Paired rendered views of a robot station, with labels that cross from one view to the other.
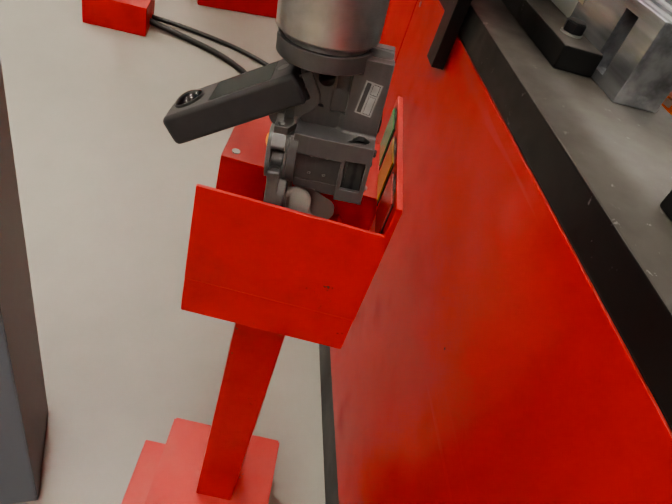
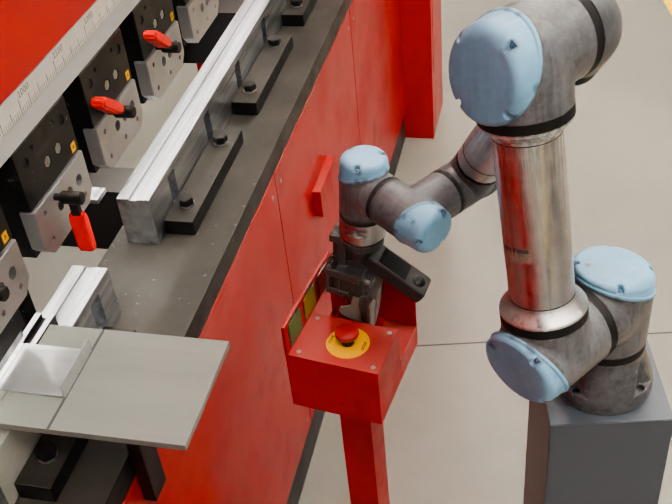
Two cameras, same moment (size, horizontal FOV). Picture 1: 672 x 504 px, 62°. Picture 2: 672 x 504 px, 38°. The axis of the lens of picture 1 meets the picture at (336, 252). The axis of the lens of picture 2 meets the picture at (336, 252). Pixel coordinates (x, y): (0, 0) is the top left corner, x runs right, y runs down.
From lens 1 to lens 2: 1.80 m
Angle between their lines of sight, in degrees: 95
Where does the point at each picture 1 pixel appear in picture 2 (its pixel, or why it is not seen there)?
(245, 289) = (387, 316)
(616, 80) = (115, 310)
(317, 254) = not seen: hidden behind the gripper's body
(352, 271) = not seen: hidden behind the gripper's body
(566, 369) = (255, 250)
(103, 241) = not seen: outside the picture
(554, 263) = (239, 264)
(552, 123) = (207, 280)
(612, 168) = (198, 254)
